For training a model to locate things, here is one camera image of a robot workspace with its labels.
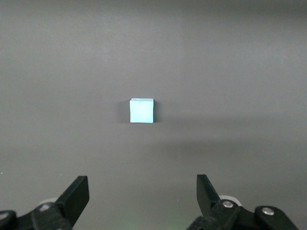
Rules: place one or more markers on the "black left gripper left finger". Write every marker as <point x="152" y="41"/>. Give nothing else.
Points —
<point x="72" y="198"/>

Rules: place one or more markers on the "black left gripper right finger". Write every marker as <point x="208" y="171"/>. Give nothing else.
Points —
<point x="206" y="194"/>

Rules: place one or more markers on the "light blue foam block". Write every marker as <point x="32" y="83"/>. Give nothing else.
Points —
<point x="141" y="111"/>

